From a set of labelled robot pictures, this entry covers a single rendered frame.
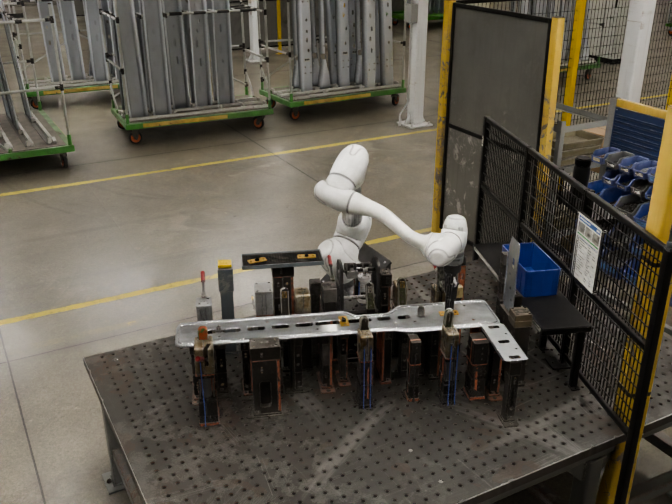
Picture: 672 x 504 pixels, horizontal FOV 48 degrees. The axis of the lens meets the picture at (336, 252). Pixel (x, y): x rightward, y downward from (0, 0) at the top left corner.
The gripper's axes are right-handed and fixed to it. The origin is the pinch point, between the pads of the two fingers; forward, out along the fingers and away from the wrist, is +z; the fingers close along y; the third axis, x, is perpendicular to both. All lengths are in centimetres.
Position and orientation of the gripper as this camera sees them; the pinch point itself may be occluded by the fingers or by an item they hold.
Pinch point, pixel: (449, 304)
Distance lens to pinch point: 332.6
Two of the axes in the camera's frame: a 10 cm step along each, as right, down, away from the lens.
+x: 9.9, -0.6, 1.4
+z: 0.0, 9.1, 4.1
